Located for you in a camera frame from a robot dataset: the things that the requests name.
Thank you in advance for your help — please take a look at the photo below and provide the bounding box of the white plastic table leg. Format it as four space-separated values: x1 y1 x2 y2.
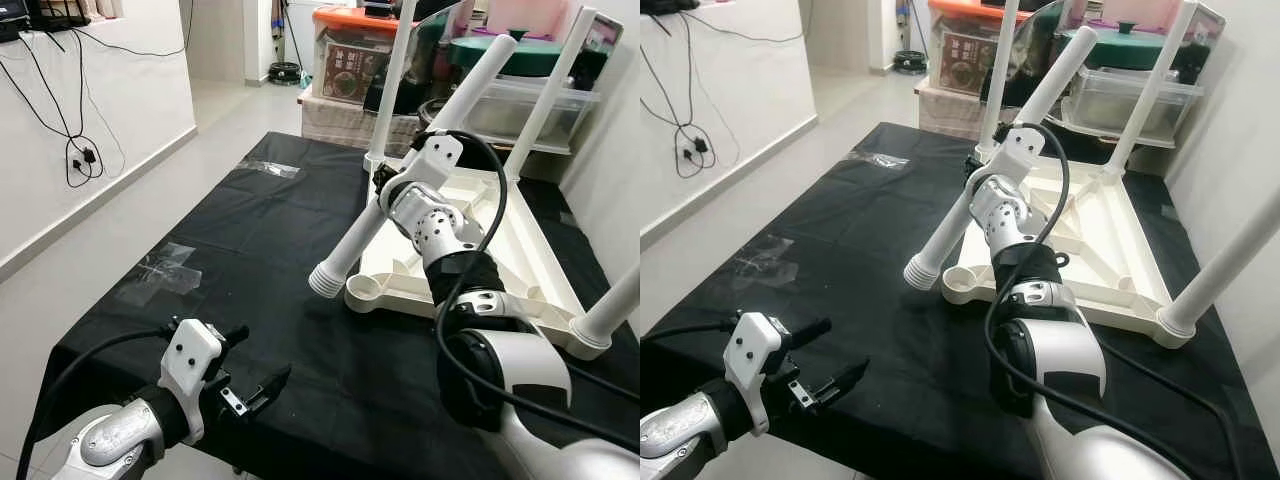
975 0 1023 161
1105 3 1199 179
570 265 641 361
1155 195 1280 349
308 35 518 298
903 25 1099 291
363 0 419 173
498 8 598 186

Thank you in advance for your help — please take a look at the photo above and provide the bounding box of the beige cloth covered bench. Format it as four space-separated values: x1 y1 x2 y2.
300 88 426 156
915 78 1001 141

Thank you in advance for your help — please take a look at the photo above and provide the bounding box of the black tablecloth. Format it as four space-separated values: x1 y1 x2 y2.
40 130 641 480
640 122 1280 480

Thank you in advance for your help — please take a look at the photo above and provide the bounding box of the black round wok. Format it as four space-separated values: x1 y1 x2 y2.
420 95 471 141

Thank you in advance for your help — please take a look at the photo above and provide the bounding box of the red printed carton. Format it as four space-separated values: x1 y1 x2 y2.
322 42 386 101
940 32 996 93

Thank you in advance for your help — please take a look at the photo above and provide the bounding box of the white plastic table top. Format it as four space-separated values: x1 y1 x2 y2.
942 150 1196 349
345 160 613 361

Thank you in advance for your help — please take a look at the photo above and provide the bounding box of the clear plastic container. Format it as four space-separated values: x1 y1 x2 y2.
1065 65 1206 141
460 75 603 151

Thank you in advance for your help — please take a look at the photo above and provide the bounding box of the green pot lid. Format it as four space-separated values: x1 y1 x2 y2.
450 30 591 76
1080 20 1196 69

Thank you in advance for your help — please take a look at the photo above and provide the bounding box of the pink plastic tub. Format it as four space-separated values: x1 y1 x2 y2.
490 0 571 33
1100 0 1176 26

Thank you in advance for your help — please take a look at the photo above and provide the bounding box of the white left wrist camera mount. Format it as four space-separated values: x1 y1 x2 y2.
722 312 786 436
160 320 226 441

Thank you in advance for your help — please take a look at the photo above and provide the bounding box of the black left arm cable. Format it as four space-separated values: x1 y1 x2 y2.
640 320 736 343
15 330 176 480

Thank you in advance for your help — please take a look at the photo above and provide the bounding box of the black wall cable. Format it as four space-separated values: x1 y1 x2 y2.
640 20 716 179
0 35 101 189

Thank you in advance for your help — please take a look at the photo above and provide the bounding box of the thin grey wall cable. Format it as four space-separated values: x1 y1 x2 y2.
690 8 806 43
75 0 196 59

